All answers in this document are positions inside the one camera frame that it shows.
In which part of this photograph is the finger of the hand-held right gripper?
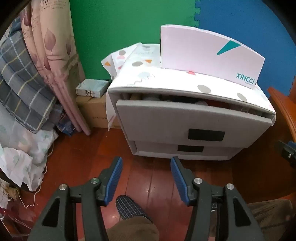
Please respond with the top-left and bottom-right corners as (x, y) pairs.
(275, 140), (296, 168)

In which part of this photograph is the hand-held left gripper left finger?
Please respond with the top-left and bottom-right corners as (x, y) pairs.
(28, 156), (123, 241)

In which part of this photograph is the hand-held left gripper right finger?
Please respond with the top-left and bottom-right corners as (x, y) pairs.
(170, 156), (266, 241)

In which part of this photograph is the grey lower drawer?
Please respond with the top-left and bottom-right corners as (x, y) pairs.
(136, 140), (243, 160)

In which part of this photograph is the dark plaid slipper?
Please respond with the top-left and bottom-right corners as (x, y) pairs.
(116, 195), (153, 225)

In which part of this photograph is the grey nightstand cabinet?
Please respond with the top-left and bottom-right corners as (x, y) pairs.
(106, 70), (277, 161)

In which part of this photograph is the orange wooden furniture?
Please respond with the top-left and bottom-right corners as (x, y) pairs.
(267, 87), (296, 144)

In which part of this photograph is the person's left leg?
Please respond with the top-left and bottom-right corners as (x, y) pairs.
(105, 217), (160, 241)

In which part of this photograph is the person's leg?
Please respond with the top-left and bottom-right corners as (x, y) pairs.
(247, 199), (294, 237)
(105, 217), (160, 241)

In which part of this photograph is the person's right leg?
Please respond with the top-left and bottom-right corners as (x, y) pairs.
(247, 199), (294, 237)

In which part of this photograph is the blue plastic package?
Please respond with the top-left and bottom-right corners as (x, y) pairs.
(57, 116), (77, 136)

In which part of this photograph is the brown cardboard box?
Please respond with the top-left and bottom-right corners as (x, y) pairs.
(76, 95), (122, 129)

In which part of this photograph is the small blue white box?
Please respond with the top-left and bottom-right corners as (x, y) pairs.
(76, 78), (109, 98)

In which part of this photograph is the white floral cloth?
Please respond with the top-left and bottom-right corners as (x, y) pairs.
(0, 104), (59, 193)

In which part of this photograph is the white patterned cover sheet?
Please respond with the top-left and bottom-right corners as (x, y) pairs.
(101, 42), (277, 132)

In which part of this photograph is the white XINCCI box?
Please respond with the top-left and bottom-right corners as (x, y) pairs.
(160, 25), (266, 91)

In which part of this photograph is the grey plaid quilt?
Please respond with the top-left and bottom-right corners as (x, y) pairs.
(0, 30), (62, 133)

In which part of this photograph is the blue foam mat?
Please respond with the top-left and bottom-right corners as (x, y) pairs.
(195, 0), (296, 98)

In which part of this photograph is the pink leaf-print curtain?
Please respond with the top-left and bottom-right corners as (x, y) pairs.
(20, 0), (92, 136)

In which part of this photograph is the green foam mat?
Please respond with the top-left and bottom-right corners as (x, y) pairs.
(69, 0), (204, 81)

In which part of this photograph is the thin white cable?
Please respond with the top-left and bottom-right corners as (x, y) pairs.
(20, 148), (49, 209)

